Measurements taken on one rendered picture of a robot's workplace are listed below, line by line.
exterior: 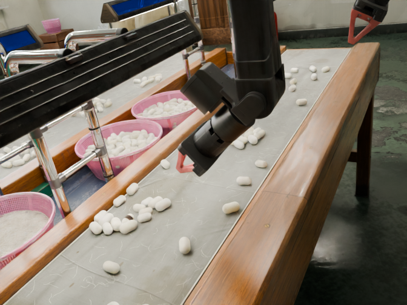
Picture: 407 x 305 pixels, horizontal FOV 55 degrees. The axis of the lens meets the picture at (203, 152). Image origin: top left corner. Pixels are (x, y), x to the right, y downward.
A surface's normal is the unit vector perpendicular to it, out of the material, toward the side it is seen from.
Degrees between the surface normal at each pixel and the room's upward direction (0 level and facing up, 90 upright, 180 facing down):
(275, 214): 0
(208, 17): 90
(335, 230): 0
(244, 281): 0
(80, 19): 90
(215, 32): 90
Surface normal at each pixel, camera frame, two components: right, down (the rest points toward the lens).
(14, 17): 0.91, 0.05
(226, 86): 0.56, -0.51
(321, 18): -0.39, 0.44
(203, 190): -0.15, -0.88
